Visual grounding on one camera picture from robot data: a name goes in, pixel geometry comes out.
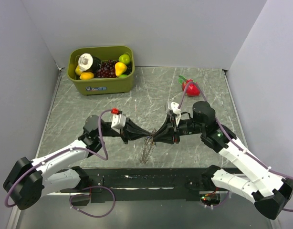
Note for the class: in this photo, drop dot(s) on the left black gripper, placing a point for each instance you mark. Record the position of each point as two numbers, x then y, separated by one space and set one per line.
130 128

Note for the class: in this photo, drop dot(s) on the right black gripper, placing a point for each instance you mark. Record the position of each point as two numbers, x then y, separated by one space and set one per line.
161 136

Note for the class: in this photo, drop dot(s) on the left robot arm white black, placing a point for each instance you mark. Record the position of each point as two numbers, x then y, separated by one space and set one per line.
30 180

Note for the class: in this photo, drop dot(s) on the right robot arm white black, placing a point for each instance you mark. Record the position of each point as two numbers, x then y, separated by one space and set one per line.
268 191

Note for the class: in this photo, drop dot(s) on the red dragon fruit toy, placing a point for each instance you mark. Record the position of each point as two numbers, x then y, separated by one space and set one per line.
192 90

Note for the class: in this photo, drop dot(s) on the olive green plastic bin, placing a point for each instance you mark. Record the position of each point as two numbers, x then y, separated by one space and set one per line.
102 85

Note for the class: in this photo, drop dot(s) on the small green lime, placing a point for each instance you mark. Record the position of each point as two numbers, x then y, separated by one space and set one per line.
123 76

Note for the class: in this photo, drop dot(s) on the yellow pear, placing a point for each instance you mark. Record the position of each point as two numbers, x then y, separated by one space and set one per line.
120 68

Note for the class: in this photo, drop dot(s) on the dark red grape bunch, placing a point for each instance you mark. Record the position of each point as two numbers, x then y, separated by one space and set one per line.
107 69

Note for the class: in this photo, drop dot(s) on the yellow lemon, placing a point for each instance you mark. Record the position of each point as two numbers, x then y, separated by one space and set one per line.
86 76

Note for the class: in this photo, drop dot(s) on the green apple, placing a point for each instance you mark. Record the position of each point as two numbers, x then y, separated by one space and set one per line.
125 59

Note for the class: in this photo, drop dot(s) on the yellow fruit at bin left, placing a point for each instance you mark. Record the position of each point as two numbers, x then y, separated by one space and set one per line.
78 71

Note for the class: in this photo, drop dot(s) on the white cut coconut half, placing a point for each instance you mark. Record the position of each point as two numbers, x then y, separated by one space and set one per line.
85 62

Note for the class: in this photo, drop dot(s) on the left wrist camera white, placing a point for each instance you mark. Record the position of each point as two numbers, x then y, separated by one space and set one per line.
118 120

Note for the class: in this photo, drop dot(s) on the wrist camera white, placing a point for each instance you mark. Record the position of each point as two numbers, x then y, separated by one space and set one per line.
172 108
118 120

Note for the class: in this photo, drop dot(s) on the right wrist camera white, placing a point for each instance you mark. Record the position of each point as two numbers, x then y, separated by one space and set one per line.
172 108

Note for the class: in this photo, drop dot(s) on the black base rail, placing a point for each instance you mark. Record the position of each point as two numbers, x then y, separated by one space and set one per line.
140 184

